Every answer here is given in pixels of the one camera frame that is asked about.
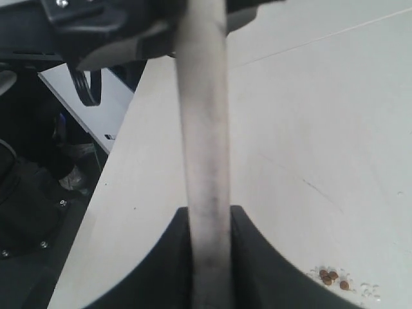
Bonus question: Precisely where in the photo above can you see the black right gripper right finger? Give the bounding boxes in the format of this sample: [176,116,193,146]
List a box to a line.
[230,205,359,309]

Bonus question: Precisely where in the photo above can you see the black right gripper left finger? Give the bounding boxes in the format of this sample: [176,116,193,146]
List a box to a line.
[87,207,192,308]

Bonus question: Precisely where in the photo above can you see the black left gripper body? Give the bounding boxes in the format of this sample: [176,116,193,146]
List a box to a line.
[0,0,287,70]

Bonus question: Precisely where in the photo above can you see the white paint brush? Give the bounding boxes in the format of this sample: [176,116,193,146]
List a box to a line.
[176,1,232,308]

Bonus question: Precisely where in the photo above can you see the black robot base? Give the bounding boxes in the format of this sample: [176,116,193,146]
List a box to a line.
[1,65,106,308]

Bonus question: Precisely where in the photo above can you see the brown beans and crumbs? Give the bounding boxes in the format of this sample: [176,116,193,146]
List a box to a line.
[306,265,382,302]

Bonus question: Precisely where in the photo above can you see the white box under table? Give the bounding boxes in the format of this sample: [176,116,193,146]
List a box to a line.
[37,62,136,155]

